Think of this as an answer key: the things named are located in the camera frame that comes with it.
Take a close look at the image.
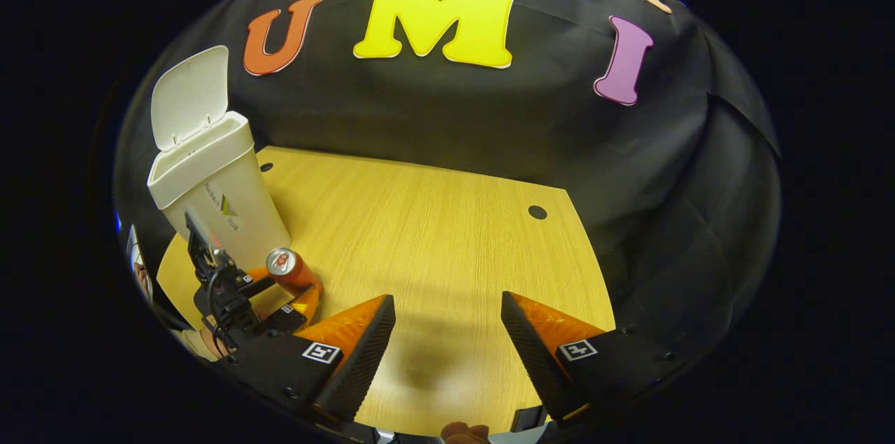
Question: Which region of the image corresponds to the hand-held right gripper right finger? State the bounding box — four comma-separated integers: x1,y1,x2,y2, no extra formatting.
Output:
499,290,685,425

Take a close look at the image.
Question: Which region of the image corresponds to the black backdrop cloth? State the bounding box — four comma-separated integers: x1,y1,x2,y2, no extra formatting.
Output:
112,0,782,361

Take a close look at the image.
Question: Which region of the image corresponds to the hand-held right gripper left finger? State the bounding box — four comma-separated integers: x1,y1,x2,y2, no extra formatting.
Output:
224,294,398,427

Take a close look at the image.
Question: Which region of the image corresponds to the white desktop garbage bin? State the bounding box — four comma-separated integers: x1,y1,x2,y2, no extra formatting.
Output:
147,45,292,271

